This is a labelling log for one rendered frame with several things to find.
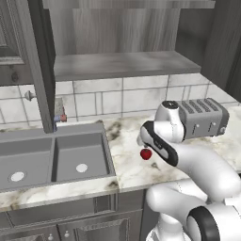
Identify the grey base cabinet door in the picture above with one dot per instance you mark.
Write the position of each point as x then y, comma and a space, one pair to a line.
28, 236
100, 229

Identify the dark round cabinet knob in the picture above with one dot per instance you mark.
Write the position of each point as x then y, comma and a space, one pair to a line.
14, 76

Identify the open grey wall cabinet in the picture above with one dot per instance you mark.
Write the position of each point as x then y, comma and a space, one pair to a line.
125, 47

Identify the grey wooden cabinet door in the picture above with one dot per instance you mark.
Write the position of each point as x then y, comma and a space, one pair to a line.
39, 62
224, 44

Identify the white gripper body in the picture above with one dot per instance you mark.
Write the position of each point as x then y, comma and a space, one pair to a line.
140, 139

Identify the grey double sink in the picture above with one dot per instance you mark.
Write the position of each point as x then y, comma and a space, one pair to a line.
78, 157

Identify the grey base cabinet panel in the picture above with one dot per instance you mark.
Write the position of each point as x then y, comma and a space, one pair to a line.
131, 213

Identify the round metal door knob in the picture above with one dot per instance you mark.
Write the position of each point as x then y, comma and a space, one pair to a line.
29, 95

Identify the small silver cabinet knob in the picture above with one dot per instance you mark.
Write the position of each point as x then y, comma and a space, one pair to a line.
66, 233
50, 237

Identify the grey four-slot toaster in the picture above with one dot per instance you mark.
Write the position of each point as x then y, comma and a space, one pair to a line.
204, 120

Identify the red tomato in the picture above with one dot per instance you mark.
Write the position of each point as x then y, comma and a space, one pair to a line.
146, 154

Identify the grey false drawer front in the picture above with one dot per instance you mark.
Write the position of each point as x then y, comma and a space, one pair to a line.
59, 210

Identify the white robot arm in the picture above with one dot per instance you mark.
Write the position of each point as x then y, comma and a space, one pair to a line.
200, 169

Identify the closed grey wall cabinet door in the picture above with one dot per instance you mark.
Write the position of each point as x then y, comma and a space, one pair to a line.
12, 37

